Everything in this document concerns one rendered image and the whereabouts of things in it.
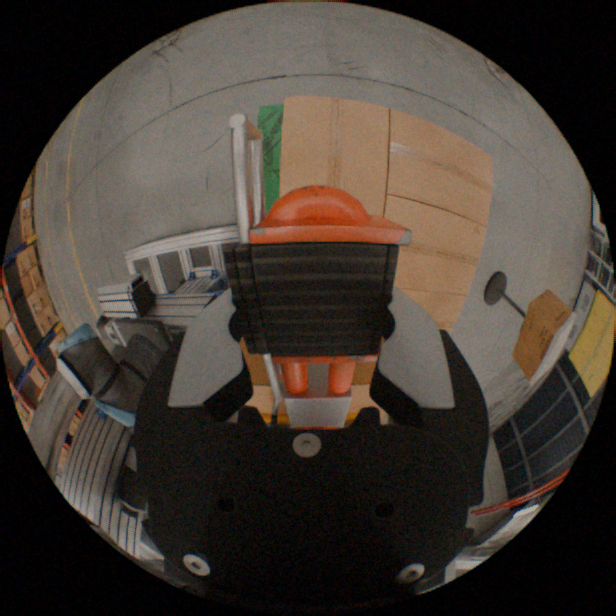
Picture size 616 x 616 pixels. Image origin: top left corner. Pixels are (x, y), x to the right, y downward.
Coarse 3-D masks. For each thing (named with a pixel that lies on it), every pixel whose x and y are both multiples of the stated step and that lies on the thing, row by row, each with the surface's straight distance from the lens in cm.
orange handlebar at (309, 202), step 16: (288, 192) 11; (304, 192) 10; (320, 192) 10; (336, 192) 10; (272, 208) 10; (288, 208) 10; (304, 208) 10; (320, 208) 10; (336, 208) 10; (352, 208) 10; (288, 368) 16; (304, 368) 16; (336, 368) 16; (352, 368) 16; (288, 384) 18; (304, 384) 18; (336, 384) 17
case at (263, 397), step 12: (252, 360) 49; (252, 372) 47; (264, 372) 46; (360, 372) 45; (372, 372) 46; (252, 384) 45; (264, 384) 44; (360, 384) 44; (264, 396) 47; (360, 396) 48; (264, 408) 53; (360, 408) 53
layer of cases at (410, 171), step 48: (288, 144) 80; (336, 144) 80; (384, 144) 84; (432, 144) 95; (384, 192) 81; (432, 192) 91; (480, 192) 111; (432, 240) 93; (480, 240) 114; (432, 288) 103
